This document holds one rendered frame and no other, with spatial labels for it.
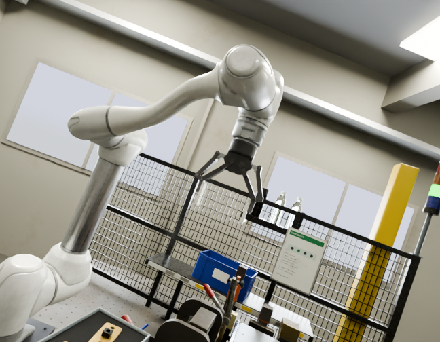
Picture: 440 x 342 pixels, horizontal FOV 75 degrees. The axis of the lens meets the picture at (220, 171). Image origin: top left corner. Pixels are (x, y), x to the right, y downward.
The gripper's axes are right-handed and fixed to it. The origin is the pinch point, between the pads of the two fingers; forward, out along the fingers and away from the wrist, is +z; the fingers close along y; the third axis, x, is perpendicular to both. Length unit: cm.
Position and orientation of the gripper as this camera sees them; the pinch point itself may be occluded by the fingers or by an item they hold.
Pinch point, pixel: (219, 210)
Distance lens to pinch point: 80.6
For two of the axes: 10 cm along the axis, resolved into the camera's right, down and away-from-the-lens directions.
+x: 1.9, 1.2, 9.7
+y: 9.1, 3.4, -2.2
